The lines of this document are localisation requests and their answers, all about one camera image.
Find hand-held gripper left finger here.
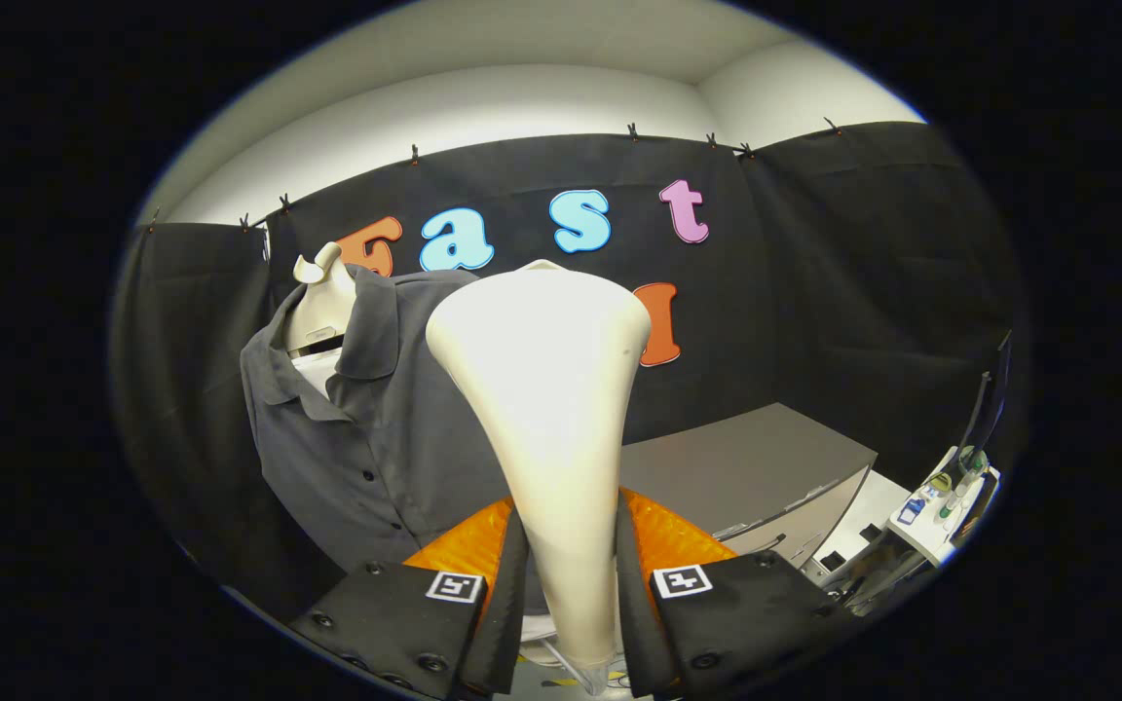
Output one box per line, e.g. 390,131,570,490
290,495,530,697

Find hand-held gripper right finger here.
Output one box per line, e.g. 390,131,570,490
615,484,859,697

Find grey button-up shirt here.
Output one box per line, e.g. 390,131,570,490
240,268,523,575

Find white garment steamer head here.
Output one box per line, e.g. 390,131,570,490
425,259,653,694

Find grey top cabinet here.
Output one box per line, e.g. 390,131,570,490
619,402,879,571

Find white side desk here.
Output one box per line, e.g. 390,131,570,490
809,446,1002,575

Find clear plastic bottle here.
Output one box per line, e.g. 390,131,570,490
946,458,981,517

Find black keyboard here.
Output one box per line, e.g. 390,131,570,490
951,474,995,546

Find white mannequin torso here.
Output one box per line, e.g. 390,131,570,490
283,241,359,395

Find black computer monitor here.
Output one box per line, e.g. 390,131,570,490
955,331,1015,478

